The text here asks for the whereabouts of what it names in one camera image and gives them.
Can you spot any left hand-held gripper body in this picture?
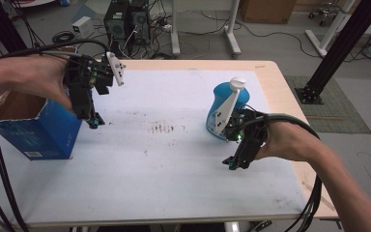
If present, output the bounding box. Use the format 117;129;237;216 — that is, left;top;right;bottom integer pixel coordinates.
65;51;127;121

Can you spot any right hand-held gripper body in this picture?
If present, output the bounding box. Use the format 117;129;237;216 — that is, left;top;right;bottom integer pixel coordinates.
213;86;269;170

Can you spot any blue cardboard box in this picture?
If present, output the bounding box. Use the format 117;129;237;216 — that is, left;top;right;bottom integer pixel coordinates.
0;89;83;161

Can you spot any blue bottle with white cap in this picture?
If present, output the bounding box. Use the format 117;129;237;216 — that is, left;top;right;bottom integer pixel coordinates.
205;76;251;141

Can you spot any person's right hand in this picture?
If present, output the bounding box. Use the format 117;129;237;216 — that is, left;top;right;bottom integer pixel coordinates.
255;121;322;162

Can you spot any person's left hand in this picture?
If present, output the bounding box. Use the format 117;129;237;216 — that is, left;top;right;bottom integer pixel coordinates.
14;55;75;113

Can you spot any wooden table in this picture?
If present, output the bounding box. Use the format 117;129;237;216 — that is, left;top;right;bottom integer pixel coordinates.
0;59;340;232

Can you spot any small white box device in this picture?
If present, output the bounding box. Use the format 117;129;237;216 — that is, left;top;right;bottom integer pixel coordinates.
71;15;94;39

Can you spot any black computer tower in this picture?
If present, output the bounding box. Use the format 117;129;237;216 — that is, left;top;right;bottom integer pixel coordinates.
103;0;130;43
128;0;153;46

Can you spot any white foam mat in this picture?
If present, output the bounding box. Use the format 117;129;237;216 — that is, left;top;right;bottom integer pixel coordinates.
0;69;307;227

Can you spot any black stand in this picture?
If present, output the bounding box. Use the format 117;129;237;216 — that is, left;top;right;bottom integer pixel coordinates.
0;0;27;62

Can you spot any grey floor mat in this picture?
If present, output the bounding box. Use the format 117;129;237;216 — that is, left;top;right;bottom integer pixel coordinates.
284;74;371;135

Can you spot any white desk leg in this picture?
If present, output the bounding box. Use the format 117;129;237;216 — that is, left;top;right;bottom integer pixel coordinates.
170;0;182;56
222;0;243;60

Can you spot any brown cardboard box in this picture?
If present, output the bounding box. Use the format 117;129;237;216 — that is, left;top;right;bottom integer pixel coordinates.
239;0;298;25

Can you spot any white stand leg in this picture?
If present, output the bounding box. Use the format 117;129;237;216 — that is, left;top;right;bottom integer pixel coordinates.
304;0;357;58

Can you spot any black aluminium column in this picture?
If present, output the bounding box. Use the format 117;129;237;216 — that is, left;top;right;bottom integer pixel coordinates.
295;0;371;105

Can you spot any office chair base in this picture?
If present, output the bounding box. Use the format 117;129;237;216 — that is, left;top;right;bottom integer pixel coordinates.
307;1;341;27

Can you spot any left hand-held gripper cable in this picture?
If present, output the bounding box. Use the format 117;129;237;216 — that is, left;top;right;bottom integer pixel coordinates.
0;38;111;232

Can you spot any hand-held gripper cable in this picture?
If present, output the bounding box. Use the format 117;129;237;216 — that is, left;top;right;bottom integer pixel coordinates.
0;38;111;232
243;112;324;232

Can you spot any right hand-held gripper cable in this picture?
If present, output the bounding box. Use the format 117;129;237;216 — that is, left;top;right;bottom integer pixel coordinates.
243;112;324;232

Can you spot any coiled black cable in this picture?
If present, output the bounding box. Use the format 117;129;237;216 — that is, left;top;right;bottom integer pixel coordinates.
51;30;75;44

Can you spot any black floor cable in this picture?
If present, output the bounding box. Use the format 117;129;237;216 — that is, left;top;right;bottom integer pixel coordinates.
177;10;314;60

